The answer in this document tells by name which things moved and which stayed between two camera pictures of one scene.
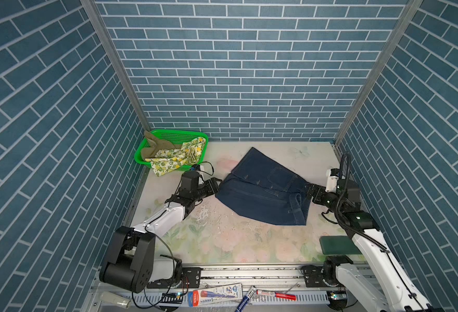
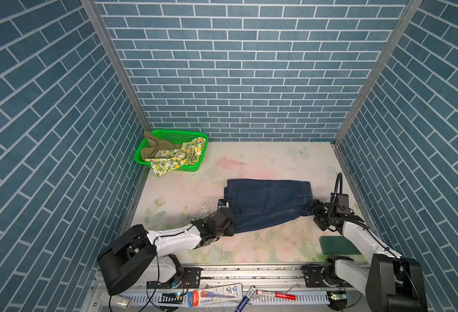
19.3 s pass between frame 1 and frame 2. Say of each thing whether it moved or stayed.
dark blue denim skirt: moved
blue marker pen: stayed
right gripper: moved
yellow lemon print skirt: stayed
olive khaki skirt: stayed
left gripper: moved
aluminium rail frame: stayed
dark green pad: stayed
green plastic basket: stayed
